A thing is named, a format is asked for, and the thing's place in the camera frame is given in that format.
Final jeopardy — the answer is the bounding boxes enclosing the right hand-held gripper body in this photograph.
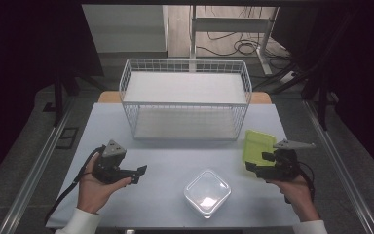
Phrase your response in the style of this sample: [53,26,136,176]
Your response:
[261,138,317,182]

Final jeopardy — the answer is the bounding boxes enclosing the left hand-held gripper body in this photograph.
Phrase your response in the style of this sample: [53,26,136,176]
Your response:
[92,139,134,185]

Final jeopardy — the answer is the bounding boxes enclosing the clear plastic container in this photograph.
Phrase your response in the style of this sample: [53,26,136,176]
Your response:
[183,169,232,219]

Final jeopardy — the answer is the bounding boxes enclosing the person's left hand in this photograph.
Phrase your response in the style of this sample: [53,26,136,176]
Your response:
[76,152,133,215]

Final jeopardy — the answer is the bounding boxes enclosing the person's right hand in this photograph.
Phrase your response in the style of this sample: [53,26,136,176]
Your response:
[266,175,321,224]

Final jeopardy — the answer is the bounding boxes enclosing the black metal stand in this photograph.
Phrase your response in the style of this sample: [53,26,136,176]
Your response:
[300,48,340,132]
[42,62,106,128]

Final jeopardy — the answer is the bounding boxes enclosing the white power strip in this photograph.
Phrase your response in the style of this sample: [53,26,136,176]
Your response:
[278,70,298,85]

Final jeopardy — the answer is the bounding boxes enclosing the white cabinet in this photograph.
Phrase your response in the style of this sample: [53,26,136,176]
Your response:
[81,4,169,59]

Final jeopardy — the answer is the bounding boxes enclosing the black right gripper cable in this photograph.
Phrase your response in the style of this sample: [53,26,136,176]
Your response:
[296,161,317,205]

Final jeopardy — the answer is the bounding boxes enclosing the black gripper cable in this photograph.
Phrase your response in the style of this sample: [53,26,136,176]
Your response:
[296,161,317,205]
[44,145,107,226]

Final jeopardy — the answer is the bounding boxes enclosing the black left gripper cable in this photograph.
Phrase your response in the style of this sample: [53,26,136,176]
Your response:
[44,145,107,226]

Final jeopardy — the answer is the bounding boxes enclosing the metal floor rail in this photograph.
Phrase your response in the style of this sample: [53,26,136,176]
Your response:
[301,99,374,234]
[0,97,76,234]

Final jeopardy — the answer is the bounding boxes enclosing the white wire shelf rack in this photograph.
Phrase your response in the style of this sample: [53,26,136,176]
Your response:
[118,58,253,141]

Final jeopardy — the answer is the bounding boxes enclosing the black floor cables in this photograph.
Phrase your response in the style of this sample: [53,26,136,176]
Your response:
[196,5,291,61]

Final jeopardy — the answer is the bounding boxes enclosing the white metal desk frame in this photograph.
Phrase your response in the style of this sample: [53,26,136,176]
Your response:
[189,5,281,76]

